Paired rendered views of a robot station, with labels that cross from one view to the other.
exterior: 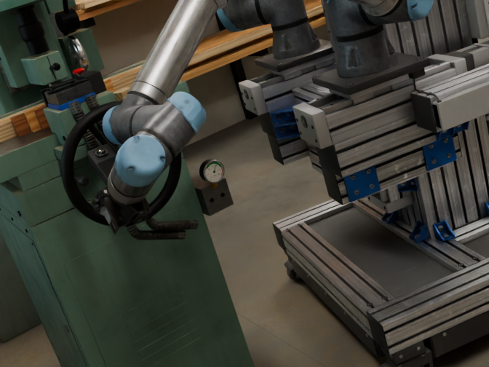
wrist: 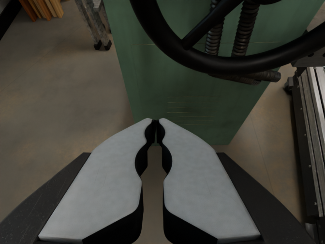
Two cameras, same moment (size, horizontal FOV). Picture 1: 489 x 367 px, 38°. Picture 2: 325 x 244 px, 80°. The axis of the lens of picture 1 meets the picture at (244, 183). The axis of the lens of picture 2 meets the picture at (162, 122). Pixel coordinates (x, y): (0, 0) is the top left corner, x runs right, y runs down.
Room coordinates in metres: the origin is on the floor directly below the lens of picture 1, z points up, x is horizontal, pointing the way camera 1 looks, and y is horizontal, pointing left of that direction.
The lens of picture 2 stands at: (1.33, 0.25, 0.89)
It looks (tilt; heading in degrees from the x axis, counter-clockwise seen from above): 59 degrees down; 26
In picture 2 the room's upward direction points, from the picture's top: 1 degrees counter-clockwise
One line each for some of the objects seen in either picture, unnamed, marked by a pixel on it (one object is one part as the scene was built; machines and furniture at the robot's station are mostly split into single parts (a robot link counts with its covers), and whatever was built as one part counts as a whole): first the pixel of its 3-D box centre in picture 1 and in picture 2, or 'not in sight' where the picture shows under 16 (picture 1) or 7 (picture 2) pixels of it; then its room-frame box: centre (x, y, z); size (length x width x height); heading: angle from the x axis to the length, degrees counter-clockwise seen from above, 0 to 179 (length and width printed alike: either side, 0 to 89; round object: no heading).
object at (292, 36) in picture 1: (292, 36); not in sight; (2.23, -0.28, 0.87); 0.15 x 0.15 x 0.10
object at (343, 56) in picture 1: (363, 48); not in sight; (1.74, -0.38, 0.87); 0.15 x 0.15 x 0.10
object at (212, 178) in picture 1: (212, 174); not in sight; (1.81, 0.08, 0.65); 0.06 x 0.04 x 0.08; 116
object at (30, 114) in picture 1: (71, 105); not in sight; (1.85, 0.37, 0.93); 0.24 x 0.02 x 0.06; 116
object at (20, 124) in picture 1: (53, 111); not in sight; (1.85, 0.42, 0.92); 0.22 x 0.02 x 0.05; 116
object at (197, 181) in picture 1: (208, 193); (309, 38); (1.87, 0.10, 0.58); 0.12 x 0.08 x 0.08; 26
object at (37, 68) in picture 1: (45, 70); not in sight; (1.90, 0.41, 1.03); 0.14 x 0.07 x 0.09; 26
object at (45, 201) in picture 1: (70, 160); not in sight; (1.99, 0.46, 0.76); 0.57 x 0.45 x 0.09; 26
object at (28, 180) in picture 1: (82, 146); not in sight; (1.83, 0.38, 0.82); 0.40 x 0.21 x 0.04; 116
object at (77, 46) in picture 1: (76, 57); not in sight; (2.05, 0.35, 1.02); 0.12 x 0.03 x 0.12; 26
